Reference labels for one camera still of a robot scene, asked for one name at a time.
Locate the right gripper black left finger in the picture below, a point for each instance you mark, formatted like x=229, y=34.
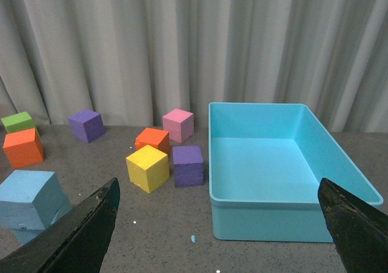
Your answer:
x=77, y=242

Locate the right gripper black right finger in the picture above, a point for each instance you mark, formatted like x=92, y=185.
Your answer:
x=359, y=230

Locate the light blue foam cube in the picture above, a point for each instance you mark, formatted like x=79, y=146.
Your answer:
x=30, y=199
x=25, y=235

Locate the yellow foam cube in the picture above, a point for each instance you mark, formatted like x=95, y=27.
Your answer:
x=148, y=168

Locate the orange foam cube left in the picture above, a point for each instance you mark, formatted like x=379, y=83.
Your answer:
x=23, y=148

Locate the orange foam cube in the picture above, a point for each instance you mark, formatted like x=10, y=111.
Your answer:
x=23, y=148
x=159, y=139

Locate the purple foam cube back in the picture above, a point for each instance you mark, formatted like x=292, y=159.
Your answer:
x=86, y=125

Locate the purple foam cube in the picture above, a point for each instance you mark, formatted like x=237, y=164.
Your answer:
x=86, y=125
x=188, y=166

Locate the light blue plastic bin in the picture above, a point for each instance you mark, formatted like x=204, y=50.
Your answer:
x=265, y=165

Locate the orange foam cube right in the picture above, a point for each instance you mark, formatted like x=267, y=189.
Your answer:
x=159, y=139

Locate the green foam cube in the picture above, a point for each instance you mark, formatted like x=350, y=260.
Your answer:
x=18, y=122

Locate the purple foam cube right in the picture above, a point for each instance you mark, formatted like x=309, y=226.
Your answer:
x=188, y=166

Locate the pink foam cube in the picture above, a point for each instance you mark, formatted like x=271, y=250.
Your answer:
x=180, y=125

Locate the grey curtain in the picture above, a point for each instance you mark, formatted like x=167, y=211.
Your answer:
x=135, y=60

